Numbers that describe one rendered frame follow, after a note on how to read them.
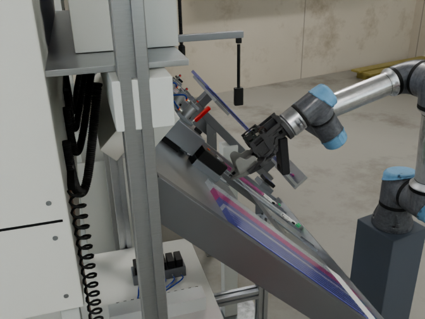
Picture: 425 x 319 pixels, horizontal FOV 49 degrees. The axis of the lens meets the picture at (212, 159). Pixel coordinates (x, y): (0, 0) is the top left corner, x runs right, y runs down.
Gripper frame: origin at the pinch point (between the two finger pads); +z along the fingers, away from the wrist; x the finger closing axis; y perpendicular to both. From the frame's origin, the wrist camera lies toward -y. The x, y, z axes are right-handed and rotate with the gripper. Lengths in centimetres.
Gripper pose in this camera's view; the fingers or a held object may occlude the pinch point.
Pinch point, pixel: (234, 176)
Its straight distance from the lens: 132.5
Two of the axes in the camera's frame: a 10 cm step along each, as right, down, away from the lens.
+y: -5.6, -6.7, -4.8
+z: -7.8, 6.3, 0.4
